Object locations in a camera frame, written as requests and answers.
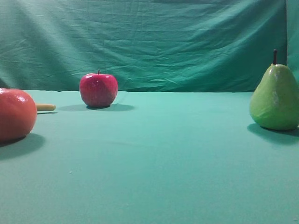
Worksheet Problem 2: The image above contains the green pear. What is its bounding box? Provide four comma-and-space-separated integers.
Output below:
249, 49, 299, 131

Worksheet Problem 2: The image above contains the green table cloth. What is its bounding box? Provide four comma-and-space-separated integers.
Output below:
0, 91, 299, 224

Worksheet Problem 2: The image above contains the orange tangerine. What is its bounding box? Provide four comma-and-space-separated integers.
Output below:
0, 88, 37, 142

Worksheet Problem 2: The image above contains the red apple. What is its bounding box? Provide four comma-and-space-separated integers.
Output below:
79, 71, 118, 108

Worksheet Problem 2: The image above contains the green backdrop cloth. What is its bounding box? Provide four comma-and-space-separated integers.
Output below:
0, 0, 299, 92

